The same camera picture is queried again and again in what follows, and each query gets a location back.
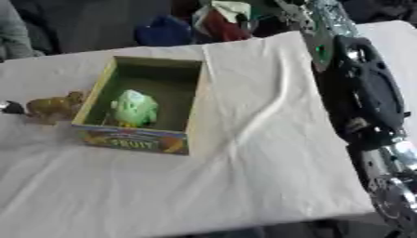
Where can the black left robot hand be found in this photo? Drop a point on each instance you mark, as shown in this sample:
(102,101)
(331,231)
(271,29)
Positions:
(12,108)

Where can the silver and black right robot arm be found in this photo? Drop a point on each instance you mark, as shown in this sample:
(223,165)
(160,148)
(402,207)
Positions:
(362,93)

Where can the tan cardboard box green inside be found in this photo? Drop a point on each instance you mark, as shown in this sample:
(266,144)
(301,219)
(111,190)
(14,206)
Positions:
(140,141)

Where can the brown toy animal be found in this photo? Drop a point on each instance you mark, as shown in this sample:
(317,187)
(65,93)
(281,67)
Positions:
(52,107)

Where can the person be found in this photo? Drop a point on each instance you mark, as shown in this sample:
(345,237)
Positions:
(13,31)

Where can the green and white soft toy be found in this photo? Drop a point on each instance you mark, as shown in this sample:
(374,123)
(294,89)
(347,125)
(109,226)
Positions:
(134,109)

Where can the blue bag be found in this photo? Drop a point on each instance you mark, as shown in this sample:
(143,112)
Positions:
(163,31)

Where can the red bag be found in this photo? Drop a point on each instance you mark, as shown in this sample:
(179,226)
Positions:
(225,27)

